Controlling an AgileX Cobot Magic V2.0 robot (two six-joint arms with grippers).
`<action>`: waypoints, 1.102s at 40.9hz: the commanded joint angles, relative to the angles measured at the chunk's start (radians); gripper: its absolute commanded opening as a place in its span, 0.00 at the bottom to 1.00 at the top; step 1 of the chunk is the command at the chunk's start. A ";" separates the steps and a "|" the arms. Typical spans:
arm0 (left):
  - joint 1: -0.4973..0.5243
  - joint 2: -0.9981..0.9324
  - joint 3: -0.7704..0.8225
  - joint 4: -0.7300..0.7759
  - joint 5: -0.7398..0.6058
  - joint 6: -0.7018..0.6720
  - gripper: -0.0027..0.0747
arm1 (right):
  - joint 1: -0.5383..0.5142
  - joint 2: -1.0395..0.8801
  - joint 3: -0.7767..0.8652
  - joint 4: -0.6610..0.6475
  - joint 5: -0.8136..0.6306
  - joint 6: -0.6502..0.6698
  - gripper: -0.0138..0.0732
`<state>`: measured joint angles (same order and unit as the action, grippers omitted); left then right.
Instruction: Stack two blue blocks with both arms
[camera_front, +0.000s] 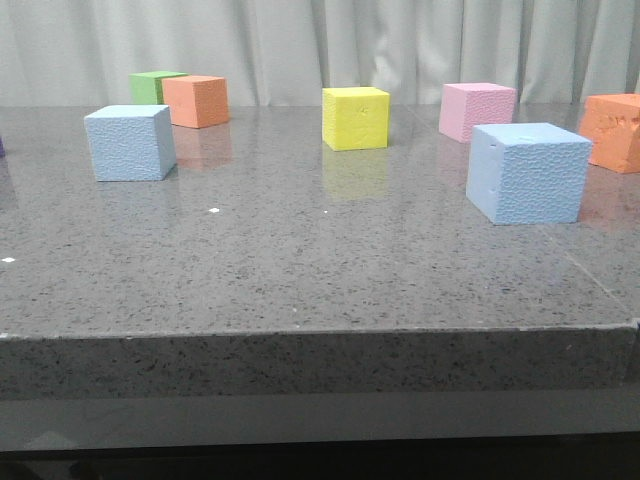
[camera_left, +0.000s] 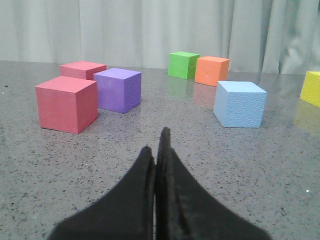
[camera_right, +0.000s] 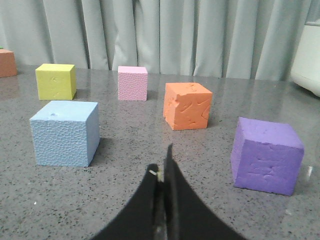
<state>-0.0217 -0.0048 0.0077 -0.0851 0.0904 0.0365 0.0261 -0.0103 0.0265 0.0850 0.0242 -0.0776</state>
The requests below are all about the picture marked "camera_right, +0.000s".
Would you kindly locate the pink foam cube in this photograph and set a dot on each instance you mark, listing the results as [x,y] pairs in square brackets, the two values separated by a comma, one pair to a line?
[132,83]

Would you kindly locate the grey pleated curtain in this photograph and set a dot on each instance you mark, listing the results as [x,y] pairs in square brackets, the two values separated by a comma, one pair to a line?
[241,39]

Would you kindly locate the yellow foam cube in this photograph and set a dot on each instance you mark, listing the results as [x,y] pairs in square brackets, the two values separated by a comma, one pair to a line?
[56,81]

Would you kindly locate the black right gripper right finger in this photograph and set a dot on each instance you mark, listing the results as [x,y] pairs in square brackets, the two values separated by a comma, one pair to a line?
[187,217]

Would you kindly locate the white appliance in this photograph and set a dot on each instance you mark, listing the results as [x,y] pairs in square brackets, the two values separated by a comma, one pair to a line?
[305,70]

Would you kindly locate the purple foam cube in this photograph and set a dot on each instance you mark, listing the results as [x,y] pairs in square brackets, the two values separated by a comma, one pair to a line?
[266,156]

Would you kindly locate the smooth orange foam cube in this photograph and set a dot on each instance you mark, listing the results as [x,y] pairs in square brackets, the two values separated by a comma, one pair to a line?
[8,66]

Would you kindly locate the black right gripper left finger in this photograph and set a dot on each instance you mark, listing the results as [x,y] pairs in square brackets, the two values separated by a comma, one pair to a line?
[135,220]

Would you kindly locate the dented orange foam cube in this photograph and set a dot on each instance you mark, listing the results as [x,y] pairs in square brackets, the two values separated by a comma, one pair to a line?
[186,105]

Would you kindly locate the light blue foam cube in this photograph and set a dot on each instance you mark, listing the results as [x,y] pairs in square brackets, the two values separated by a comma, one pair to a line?
[66,133]

